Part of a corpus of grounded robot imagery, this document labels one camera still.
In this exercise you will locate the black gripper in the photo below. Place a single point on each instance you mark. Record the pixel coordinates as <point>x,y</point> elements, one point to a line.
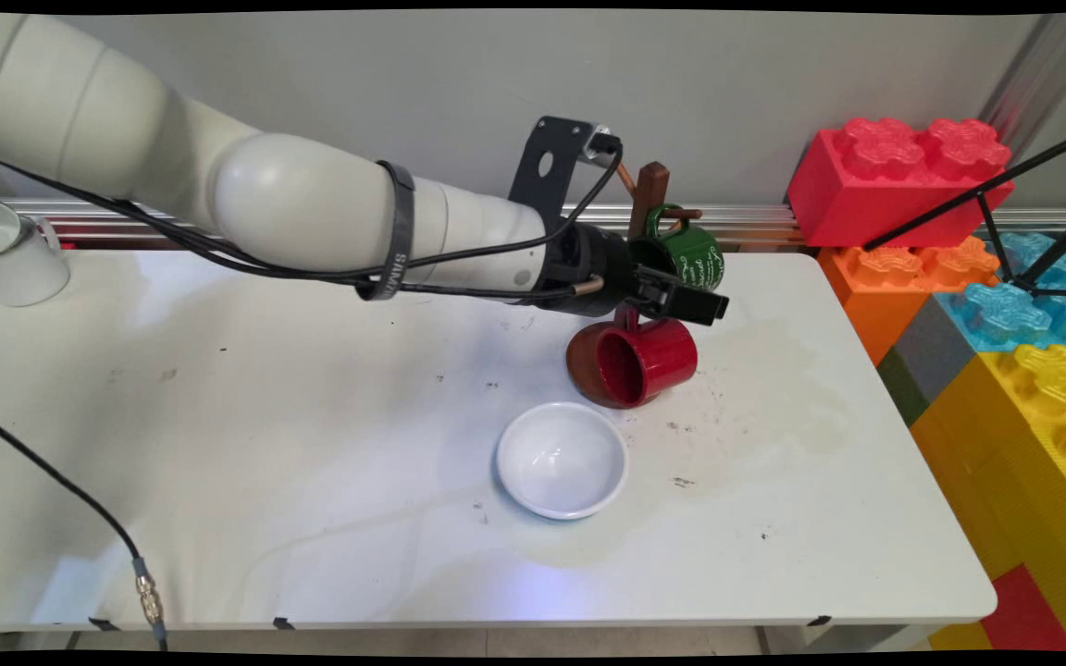
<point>602,264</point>

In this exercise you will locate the green mug with white print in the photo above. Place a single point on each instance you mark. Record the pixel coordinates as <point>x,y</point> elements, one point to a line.
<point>695,254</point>

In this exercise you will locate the large orange toy block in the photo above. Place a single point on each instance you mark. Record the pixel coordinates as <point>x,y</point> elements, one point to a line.
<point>875,296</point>

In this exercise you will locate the large grey toy block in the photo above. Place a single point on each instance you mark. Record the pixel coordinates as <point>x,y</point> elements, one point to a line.
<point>935,347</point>

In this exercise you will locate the large green toy block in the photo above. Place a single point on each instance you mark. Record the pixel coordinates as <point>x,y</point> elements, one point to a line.
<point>903,388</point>

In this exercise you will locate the aluminium upright profile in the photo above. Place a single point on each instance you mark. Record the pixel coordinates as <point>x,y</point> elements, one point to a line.
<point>1042,65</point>

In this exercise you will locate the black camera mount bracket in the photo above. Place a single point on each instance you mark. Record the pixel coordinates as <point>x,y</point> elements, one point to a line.
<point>565,134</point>

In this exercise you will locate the large red toy block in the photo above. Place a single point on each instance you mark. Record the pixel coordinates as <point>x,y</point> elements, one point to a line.
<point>885,185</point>

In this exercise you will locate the white bowl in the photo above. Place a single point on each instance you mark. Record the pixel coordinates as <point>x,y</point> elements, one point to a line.
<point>561,458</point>

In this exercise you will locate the black tripod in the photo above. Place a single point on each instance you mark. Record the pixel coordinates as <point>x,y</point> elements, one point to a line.
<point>978,195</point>

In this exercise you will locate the large yellow toy block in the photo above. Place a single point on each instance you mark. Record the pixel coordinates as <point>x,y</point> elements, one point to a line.
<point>1014,453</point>

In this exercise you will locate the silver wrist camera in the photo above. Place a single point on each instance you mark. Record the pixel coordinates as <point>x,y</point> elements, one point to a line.
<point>600,139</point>

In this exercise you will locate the aluminium rail along wall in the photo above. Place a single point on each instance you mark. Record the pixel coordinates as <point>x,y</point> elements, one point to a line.
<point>755,222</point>

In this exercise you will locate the large blue toy block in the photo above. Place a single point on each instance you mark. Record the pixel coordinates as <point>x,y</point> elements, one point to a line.
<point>1005,314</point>

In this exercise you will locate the flat red toy block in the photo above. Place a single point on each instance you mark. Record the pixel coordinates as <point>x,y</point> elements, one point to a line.
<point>1023,610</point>

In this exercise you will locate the red mug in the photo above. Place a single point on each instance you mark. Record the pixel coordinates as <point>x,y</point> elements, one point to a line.
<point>667,356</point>

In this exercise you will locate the brown wooden mug tree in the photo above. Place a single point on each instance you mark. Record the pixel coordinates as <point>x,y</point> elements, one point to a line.
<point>650,190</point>

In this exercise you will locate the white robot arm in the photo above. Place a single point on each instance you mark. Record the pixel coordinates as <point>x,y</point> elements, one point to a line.
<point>126,139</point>

